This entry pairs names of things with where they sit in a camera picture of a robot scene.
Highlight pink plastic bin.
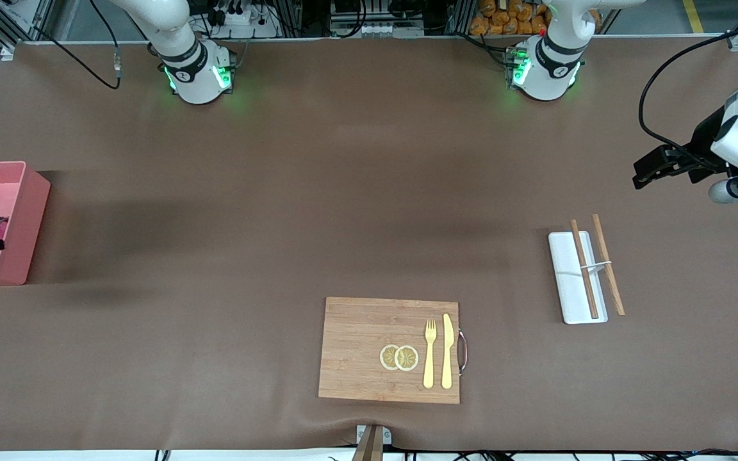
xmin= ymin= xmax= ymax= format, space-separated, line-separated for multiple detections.
xmin=0 ymin=161 xmax=51 ymax=287

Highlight white rectangular tray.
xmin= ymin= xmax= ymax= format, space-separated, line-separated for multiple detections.
xmin=548 ymin=232 xmax=609 ymax=325

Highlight orange snack bags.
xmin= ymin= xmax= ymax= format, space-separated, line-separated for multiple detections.
xmin=470 ymin=0 xmax=549 ymax=36

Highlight yellow knife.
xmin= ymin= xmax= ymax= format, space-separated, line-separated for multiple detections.
xmin=441 ymin=313 xmax=454 ymax=390

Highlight yellow fork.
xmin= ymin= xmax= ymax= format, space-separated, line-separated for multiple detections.
xmin=423 ymin=319 xmax=438 ymax=389

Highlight brown table cover mat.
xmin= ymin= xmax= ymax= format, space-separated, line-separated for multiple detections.
xmin=0 ymin=35 xmax=738 ymax=452

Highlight white power strip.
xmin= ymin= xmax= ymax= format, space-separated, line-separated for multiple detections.
xmin=206 ymin=0 xmax=280 ymax=39

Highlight wooden cutting board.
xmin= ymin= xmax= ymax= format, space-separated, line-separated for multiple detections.
xmin=318 ymin=296 xmax=469 ymax=405

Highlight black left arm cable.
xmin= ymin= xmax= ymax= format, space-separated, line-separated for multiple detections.
xmin=638 ymin=22 xmax=738 ymax=158

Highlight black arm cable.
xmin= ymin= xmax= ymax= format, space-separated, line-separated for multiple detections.
xmin=23 ymin=0 xmax=121 ymax=90
xmin=638 ymin=22 xmax=738 ymax=158

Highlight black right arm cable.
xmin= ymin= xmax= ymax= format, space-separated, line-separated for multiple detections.
xmin=23 ymin=0 xmax=121 ymax=90

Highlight metal table edge bracket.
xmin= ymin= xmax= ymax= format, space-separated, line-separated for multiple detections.
xmin=356 ymin=425 xmax=392 ymax=461

